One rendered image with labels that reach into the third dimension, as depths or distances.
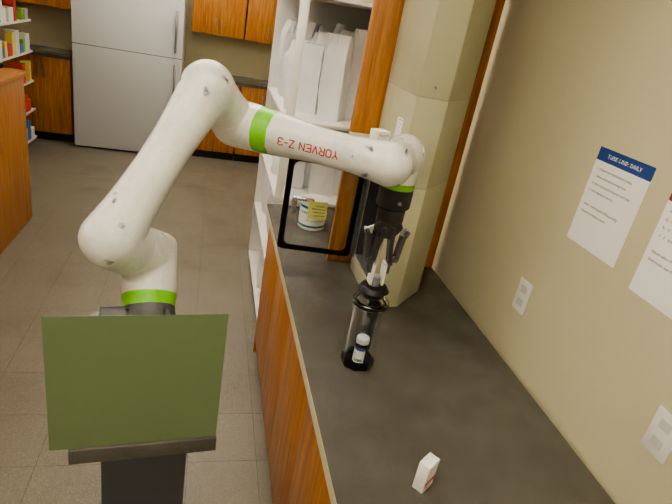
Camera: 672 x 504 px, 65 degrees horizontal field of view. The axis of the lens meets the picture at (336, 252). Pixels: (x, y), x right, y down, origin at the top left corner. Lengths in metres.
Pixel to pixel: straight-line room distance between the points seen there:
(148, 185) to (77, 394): 0.46
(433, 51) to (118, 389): 1.28
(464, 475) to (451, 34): 1.25
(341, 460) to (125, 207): 0.77
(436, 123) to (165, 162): 0.93
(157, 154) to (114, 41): 5.42
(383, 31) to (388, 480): 1.50
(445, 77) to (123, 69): 5.22
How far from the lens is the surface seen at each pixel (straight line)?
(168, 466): 1.50
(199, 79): 1.26
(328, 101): 3.02
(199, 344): 1.20
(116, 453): 1.37
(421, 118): 1.77
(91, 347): 1.19
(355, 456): 1.38
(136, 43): 6.59
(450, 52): 1.77
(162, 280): 1.32
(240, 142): 1.38
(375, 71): 2.09
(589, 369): 1.64
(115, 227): 1.20
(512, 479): 1.49
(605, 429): 1.62
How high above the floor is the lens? 1.90
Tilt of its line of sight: 24 degrees down
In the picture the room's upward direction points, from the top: 11 degrees clockwise
